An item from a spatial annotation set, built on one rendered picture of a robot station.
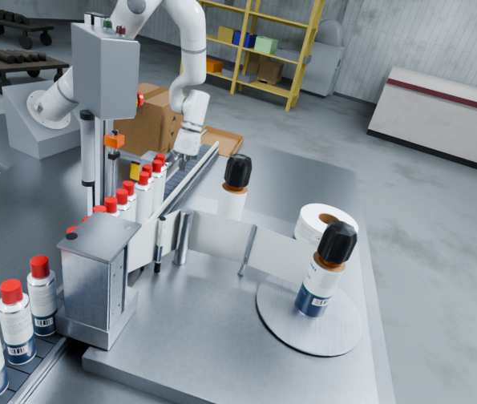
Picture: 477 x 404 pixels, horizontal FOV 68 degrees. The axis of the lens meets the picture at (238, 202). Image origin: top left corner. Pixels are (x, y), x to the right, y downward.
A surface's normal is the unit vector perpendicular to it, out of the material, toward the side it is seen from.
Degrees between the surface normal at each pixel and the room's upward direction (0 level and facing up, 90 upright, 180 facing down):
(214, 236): 90
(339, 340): 0
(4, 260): 0
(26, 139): 90
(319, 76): 90
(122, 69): 90
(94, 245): 0
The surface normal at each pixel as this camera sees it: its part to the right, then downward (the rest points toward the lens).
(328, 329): 0.20, -0.84
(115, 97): 0.66, 0.49
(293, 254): -0.32, 0.43
